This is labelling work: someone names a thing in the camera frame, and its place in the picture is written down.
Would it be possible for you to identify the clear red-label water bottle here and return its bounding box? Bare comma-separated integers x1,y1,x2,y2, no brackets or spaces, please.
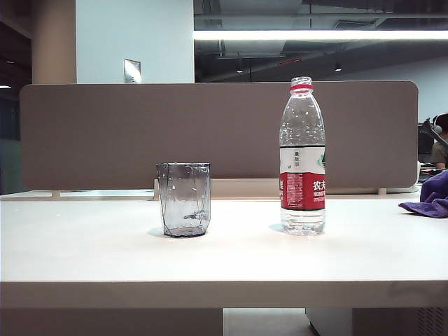
279,76,328,237

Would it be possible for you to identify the grey faceted glass cup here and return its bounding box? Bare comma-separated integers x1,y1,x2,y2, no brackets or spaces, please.
155,162,212,239

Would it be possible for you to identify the white ceiling light strip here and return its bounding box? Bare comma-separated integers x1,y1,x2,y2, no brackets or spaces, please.
193,29,448,41

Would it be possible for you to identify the brown desk support panel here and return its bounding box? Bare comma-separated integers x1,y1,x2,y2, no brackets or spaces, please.
0,307,224,336

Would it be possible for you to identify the black monitor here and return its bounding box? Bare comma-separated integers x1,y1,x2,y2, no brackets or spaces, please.
418,129,435,155

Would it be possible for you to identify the purple cloth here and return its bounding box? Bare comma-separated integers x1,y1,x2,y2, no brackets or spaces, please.
398,169,448,219

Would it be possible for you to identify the seated person in background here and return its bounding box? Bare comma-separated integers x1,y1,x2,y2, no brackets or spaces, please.
430,112,448,171

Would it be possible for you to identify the silver wall plaque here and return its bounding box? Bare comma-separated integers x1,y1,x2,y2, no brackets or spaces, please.
123,58,142,84

